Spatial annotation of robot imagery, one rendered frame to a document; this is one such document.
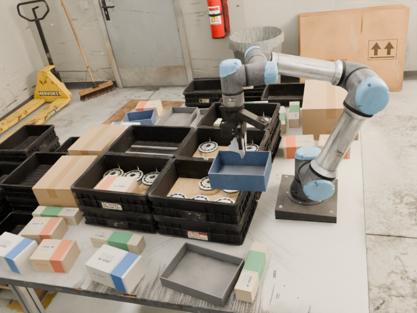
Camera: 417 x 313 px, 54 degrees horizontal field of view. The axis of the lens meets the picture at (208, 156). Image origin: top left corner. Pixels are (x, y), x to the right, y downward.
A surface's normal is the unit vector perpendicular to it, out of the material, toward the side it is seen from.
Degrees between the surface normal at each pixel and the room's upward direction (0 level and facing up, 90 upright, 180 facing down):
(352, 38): 80
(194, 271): 0
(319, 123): 90
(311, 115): 90
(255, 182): 91
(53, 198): 90
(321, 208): 4
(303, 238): 0
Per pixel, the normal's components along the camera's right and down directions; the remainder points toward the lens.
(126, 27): -0.27, 0.54
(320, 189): 0.00, 0.67
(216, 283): -0.15, -0.84
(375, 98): 0.07, 0.46
